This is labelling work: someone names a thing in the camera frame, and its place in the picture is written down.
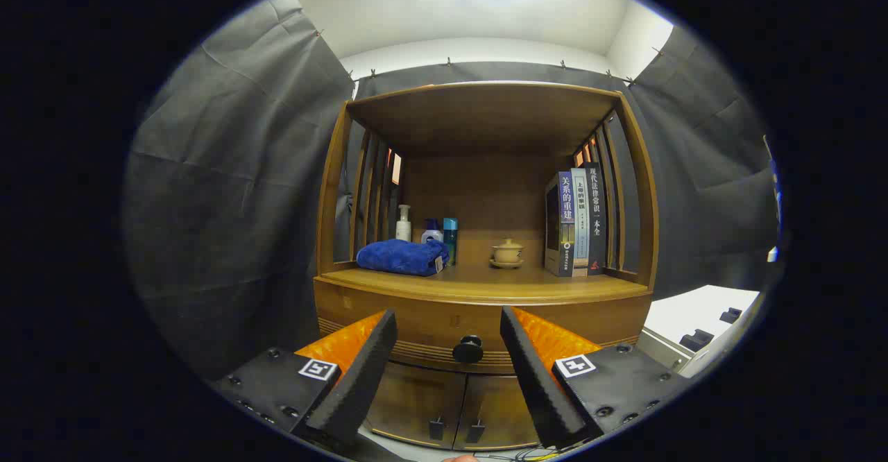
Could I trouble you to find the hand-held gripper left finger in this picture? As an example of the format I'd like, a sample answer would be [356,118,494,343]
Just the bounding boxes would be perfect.
[210,308,400,449]

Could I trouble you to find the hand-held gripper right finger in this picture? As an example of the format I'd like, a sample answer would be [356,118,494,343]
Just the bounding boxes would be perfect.
[499,305,696,450]

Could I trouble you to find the wooden drawer with black knob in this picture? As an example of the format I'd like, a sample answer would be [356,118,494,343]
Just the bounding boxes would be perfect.
[316,280,653,374]

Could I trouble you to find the wooden cabinet door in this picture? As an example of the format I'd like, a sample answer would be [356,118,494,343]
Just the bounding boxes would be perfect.
[454,372,542,450]
[366,361,466,445]

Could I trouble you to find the wooden countertop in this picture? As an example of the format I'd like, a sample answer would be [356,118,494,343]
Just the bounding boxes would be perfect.
[316,262,653,305]

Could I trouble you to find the wooden cabinet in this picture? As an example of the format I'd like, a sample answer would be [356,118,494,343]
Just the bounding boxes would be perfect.
[314,80,660,452]

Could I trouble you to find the beige lidded teacup with saucer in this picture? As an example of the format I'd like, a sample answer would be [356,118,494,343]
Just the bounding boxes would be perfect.
[490,238,525,269]

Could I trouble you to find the blue folded towel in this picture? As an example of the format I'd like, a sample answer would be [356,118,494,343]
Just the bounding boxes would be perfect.
[356,239,450,277]

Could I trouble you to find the book with pale blue spine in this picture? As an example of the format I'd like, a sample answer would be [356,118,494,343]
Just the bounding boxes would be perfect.
[572,167,590,277]

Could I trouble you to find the book with black spine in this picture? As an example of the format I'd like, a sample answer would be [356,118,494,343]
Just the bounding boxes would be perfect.
[583,162,608,275]

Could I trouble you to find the tangled black cables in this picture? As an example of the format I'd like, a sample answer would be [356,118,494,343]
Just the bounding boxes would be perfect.
[486,447,559,462]

